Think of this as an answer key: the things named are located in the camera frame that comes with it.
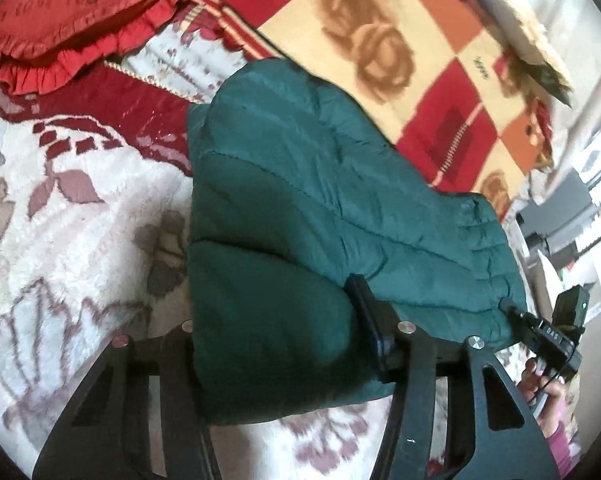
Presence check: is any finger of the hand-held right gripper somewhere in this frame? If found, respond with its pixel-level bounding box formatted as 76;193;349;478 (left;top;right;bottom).
501;298;537;331

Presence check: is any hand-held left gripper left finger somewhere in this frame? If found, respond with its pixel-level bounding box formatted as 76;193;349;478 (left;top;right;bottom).
30;320;216;480

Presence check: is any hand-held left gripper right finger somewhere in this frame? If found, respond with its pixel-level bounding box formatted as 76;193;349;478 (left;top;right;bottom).
345;274;549;480

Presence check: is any green quilted puffer jacket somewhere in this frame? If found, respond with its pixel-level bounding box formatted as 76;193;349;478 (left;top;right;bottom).
185;57;529;413

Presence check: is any person's right hand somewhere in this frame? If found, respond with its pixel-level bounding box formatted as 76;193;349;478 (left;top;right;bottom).
517;357;567;437

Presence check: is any dark grey cabinet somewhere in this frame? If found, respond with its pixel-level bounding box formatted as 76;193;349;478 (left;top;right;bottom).
518;172;594;256

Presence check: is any cream maroon plush floral blanket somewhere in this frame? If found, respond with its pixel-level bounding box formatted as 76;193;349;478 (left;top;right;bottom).
0;64;534;480

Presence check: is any red cream rose blanket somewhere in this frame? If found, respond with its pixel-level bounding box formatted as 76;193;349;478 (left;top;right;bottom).
188;0;576;226

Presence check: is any pale floral bed sheet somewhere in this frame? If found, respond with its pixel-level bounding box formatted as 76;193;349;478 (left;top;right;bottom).
120;20;254;107

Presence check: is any red ruffled heart pillow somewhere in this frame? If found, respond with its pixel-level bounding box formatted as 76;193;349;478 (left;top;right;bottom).
0;0;221;97

